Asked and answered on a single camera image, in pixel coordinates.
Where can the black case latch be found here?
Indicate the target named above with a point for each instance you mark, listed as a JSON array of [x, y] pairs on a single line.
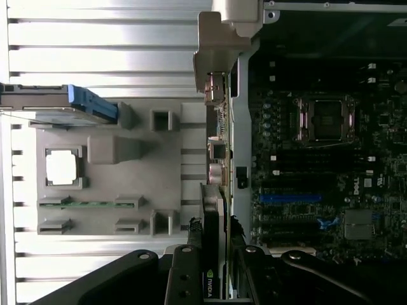
[[242, 177]]

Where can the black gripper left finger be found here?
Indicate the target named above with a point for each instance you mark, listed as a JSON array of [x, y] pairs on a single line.
[[127, 279]]

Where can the blue expansion slot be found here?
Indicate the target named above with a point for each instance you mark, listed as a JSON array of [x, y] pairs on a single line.
[[291, 199]]

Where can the silver CPU chip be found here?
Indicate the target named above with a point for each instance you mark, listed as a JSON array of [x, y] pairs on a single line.
[[62, 166]]

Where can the hard disk with blue caddy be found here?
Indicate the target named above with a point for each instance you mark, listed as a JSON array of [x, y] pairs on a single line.
[[47, 101]]

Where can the black expansion slot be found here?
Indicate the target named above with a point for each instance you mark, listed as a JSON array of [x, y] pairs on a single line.
[[289, 225], [295, 185]]

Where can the grey plastic case bracket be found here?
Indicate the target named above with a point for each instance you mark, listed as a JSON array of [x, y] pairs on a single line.
[[222, 38]]

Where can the metal rear connector ports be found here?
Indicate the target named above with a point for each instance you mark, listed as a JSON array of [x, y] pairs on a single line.
[[217, 149]]

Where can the green RAM stick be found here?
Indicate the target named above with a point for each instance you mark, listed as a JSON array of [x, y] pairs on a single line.
[[92, 203]]

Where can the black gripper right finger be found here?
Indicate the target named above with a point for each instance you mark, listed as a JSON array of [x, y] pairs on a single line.
[[260, 279]]

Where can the dark Dell motherboard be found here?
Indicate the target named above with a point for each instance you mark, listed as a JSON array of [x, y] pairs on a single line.
[[375, 190]]

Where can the grey parts rack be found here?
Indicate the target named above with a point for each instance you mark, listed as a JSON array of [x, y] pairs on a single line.
[[143, 181]]

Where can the open computer case motherboard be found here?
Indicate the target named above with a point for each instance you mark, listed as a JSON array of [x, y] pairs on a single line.
[[241, 120]]

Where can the silver chipset heatsink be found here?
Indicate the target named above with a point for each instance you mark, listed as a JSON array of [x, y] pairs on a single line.
[[358, 224]]

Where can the metal CPU socket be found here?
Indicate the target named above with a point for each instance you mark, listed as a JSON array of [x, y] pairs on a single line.
[[326, 120]]

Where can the black RAM slot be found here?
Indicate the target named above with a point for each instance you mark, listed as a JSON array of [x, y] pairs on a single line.
[[318, 79], [318, 64], [318, 173], [318, 158]]

